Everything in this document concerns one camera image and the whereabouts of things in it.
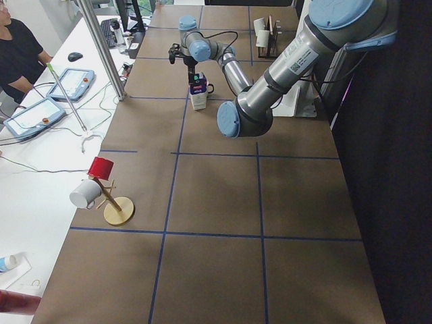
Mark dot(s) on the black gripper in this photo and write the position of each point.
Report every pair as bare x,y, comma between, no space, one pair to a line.
189,61

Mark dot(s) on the blue milk carton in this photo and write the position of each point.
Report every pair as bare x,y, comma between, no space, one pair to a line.
198,91

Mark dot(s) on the white smiley mug black handle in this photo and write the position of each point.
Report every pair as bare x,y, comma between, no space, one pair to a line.
209,88

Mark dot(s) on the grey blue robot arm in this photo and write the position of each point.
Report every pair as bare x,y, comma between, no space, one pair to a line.
328,27

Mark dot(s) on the red cup on tree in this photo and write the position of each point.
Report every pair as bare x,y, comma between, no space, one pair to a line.
100,168

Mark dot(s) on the white ribbed HOME mug right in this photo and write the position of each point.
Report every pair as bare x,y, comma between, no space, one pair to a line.
262,38

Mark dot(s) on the white ribbed home mug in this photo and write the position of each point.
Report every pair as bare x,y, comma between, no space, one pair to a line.
259,24
262,38

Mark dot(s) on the white ribbed HOME mug left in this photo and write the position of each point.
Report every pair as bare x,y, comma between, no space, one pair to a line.
259,24

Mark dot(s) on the black keyboard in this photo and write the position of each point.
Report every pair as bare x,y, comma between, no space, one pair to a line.
110,29

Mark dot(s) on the clear water bottle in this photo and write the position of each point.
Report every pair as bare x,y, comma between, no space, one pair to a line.
119,38

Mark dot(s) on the teach pendant far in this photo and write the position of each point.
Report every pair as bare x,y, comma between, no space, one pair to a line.
76,82

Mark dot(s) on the teach pendant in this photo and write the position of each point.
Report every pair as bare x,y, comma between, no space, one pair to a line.
35,119
76,82

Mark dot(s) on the black computer mouse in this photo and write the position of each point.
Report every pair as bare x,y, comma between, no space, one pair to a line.
74,56

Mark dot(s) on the metal rod green tip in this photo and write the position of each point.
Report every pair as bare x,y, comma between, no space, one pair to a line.
63,91

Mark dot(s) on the teach pendant near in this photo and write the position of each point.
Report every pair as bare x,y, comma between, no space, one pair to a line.
35,119

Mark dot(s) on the wooden mug tree stand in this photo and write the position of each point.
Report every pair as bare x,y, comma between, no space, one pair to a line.
117,211

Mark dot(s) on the person in black shirt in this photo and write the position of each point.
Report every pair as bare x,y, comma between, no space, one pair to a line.
23,59

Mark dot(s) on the white mug on tree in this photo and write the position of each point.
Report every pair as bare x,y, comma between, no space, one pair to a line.
84,196

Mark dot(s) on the black wire mug rack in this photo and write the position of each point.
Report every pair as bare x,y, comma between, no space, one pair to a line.
275,29

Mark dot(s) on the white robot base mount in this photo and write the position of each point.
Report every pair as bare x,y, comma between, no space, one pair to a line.
298,102

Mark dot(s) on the aluminium frame post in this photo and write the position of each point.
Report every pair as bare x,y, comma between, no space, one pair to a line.
102,48

